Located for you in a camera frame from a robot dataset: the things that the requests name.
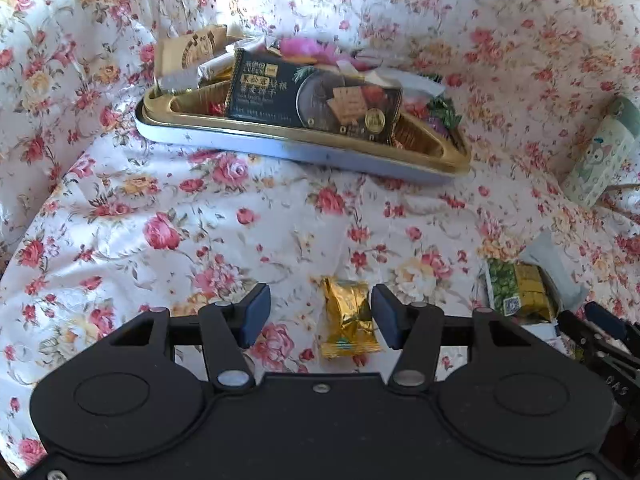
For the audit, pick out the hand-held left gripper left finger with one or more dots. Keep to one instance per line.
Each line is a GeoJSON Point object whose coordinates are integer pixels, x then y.
{"type": "Point", "coordinates": [252, 315]}

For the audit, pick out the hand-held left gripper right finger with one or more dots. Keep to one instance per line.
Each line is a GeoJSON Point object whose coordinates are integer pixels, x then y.
{"type": "Point", "coordinates": [387, 317]}

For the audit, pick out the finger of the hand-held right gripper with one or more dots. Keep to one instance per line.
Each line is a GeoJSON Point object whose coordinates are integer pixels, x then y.
{"type": "Point", "coordinates": [605, 317]}
{"type": "Point", "coordinates": [575, 330]}

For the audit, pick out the gold foil candy packet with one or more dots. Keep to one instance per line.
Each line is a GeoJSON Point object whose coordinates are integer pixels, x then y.
{"type": "Point", "coordinates": [347, 317]}

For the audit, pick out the green gold patterned packet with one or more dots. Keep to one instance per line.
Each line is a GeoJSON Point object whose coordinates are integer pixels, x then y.
{"type": "Point", "coordinates": [520, 290]}

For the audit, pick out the blue snack tin gold tray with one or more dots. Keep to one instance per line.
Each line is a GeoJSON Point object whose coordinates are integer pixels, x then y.
{"type": "Point", "coordinates": [280, 147]}

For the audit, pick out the floral cloth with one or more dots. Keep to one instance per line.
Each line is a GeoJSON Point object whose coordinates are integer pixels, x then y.
{"type": "Point", "coordinates": [150, 210]}

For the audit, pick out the green printed water bottle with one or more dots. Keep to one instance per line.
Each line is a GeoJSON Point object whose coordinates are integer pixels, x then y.
{"type": "Point", "coordinates": [595, 160]}

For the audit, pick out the green foil candy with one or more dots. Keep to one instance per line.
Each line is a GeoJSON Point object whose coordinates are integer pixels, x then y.
{"type": "Point", "coordinates": [442, 110]}

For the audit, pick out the black cracker packet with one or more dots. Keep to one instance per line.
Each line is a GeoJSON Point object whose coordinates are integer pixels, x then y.
{"type": "Point", "coordinates": [280, 95]}

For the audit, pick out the white wrapped snack packet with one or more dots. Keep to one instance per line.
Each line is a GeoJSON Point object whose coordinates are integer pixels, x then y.
{"type": "Point", "coordinates": [200, 72]}

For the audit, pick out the pink candy wrapper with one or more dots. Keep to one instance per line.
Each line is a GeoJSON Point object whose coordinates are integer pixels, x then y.
{"type": "Point", "coordinates": [305, 49]}

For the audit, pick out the beige snack packet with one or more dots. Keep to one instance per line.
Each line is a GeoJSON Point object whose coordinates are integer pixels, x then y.
{"type": "Point", "coordinates": [187, 50]}

